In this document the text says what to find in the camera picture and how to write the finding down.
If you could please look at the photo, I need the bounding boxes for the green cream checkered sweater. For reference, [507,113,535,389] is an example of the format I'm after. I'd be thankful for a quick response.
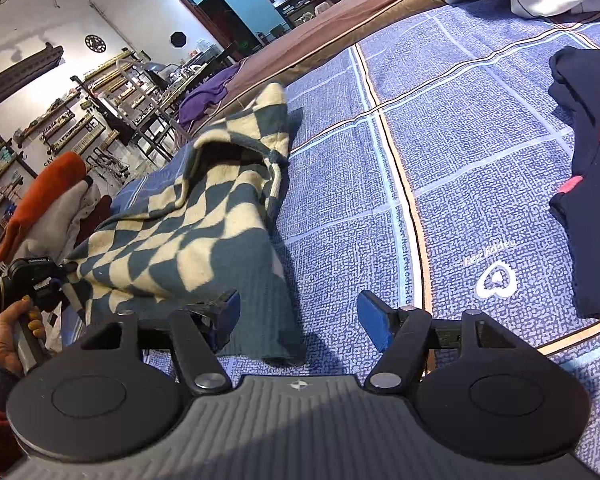
[68,82,306,366]

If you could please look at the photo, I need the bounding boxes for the person left hand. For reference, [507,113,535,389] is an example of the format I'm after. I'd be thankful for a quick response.
[0,296,46,376]

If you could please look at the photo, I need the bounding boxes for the beige folded sweater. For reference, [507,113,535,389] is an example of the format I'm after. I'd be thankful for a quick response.
[15,180,100,263]

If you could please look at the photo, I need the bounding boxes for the dark red folded garment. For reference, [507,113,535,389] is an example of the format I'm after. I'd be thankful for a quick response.
[74,195,112,246]

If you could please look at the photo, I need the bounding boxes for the orange folded sweater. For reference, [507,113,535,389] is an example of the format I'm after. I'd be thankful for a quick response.
[0,152,87,263]

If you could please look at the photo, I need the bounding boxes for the blue plaid bedsheet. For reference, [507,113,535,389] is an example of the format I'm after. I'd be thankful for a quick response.
[61,0,600,478]

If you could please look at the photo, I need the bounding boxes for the dark dining table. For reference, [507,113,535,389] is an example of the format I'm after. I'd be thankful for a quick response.
[132,42,242,159]

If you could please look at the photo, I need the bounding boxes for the purple garment on bed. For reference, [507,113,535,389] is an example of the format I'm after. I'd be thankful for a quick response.
[178,63,240,129]

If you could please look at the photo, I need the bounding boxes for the dark navy pink garment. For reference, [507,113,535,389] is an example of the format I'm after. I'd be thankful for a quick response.
[550,47,600,318]

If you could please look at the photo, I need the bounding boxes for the wall shelves with small items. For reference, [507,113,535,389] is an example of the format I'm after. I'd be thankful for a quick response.
[0,44,139,210]

